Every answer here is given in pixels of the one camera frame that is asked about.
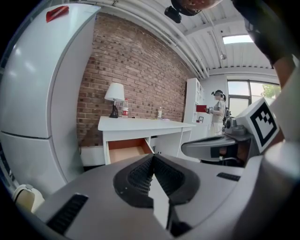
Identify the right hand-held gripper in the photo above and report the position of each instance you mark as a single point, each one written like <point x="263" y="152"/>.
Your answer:
<point x="262" y="124"/>

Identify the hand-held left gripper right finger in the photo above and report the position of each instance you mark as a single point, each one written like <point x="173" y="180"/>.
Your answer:
<point x="211" y="192"/>

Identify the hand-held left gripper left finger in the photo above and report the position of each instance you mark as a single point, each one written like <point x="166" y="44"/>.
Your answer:
<point x="105" y="211"/>

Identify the wooden drawer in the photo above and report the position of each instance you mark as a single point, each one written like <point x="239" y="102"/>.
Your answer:
<point x="126" y="152"/>

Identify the person's right forearm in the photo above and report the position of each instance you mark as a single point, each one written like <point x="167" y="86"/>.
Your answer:
<point x="284" y="70"/>

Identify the white desk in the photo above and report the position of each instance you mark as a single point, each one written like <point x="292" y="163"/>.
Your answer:
<point x="140" y="124"/>

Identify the person's right hand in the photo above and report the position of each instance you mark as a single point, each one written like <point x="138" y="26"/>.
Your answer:
<point x="242" y="152"/>

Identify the white bookcase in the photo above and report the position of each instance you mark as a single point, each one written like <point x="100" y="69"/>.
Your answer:
<point x="191" y="98"/>

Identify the small clear bottle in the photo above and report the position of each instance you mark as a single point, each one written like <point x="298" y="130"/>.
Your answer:
<point x="159" y="113"/>

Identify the window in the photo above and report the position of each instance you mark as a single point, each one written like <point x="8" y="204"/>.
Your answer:
<point x="239" y="89"/>

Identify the cream trash bin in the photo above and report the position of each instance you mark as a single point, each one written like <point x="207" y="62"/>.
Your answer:
<point x="25" y="198"/>

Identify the red label plastic bottle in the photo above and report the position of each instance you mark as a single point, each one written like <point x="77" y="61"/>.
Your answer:
<point x="125" y="111"/>

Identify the white shade table lamp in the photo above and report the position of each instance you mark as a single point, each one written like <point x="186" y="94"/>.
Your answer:
<point x="114" y="92"/>

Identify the rectangular ceiling light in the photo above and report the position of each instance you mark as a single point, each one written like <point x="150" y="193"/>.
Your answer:
<point x="237" y="39"/>

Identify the person's black shirt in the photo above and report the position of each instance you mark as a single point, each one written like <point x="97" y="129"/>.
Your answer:
<point x="262" y="28"/>

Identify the person's head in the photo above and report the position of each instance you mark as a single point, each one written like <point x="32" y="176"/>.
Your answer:
<point x="194" y="3"/>

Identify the silver refrigerator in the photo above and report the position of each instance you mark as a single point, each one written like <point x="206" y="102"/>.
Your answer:
<point x="30" y="82"/>

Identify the red diamond sticker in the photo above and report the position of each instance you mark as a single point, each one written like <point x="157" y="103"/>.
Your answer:
<point x="56" y="13"/>

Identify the black picture frame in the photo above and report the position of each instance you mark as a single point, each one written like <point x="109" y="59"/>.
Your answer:
<point x="200" y="119"/>

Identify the black head-worn camera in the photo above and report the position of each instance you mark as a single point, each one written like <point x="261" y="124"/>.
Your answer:
<point x="173" y="14"/>

